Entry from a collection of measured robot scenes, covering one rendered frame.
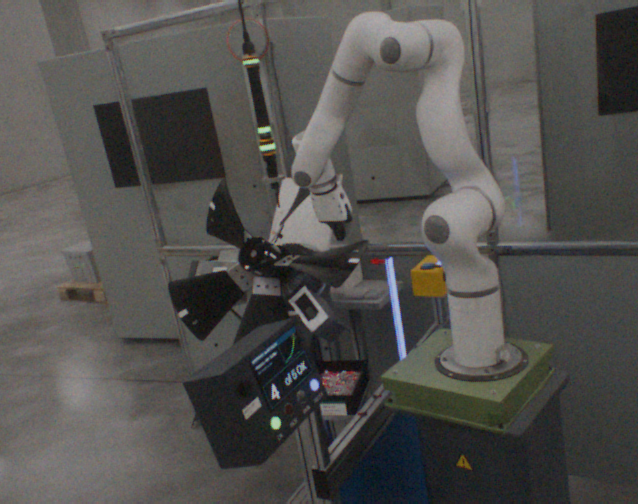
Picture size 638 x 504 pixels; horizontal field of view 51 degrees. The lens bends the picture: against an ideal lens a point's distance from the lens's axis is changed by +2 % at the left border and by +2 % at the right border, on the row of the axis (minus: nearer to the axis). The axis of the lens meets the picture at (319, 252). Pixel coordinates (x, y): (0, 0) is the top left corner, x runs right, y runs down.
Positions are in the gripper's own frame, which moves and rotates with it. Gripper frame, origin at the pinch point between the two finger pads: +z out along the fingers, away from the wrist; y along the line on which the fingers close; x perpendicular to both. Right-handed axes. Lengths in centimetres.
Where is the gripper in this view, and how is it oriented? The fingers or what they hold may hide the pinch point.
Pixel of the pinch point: (339, 232)
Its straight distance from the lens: 191.9
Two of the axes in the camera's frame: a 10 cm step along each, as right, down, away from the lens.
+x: -4.2, 5.9, -6.9
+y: -8.5, -0.1, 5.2
